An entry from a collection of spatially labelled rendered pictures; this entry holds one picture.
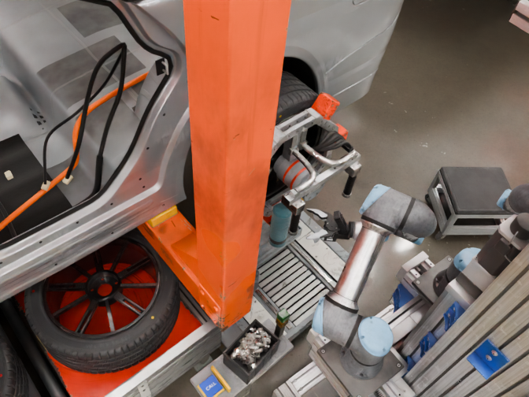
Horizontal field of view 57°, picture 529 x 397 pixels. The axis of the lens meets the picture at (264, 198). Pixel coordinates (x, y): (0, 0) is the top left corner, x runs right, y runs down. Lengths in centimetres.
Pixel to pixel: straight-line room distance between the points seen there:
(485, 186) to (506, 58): 201
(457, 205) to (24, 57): 241
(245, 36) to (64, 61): 162
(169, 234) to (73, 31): 113
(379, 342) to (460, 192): 164
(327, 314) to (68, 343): 110
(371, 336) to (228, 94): 92
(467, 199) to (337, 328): 164
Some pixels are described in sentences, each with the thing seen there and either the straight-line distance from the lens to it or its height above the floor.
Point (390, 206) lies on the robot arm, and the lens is 162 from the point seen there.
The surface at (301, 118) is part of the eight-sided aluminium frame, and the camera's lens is 208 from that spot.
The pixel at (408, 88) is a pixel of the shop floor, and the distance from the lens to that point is 425.
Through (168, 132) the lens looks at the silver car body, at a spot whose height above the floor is 117.
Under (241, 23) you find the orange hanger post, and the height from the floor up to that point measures 197.
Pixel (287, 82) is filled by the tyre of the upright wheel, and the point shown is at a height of 116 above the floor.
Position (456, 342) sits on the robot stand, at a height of 115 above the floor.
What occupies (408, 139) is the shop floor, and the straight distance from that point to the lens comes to 380.
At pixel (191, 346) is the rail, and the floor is 38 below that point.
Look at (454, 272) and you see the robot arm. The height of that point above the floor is 98.
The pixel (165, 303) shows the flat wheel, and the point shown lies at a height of 50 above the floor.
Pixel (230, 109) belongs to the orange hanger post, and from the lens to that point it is 110.
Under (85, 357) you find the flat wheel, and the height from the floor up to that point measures 48.
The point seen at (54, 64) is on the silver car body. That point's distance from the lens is 254.
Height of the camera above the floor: 250
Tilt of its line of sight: 52 degrees down
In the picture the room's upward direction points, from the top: 7 degrees clockwise
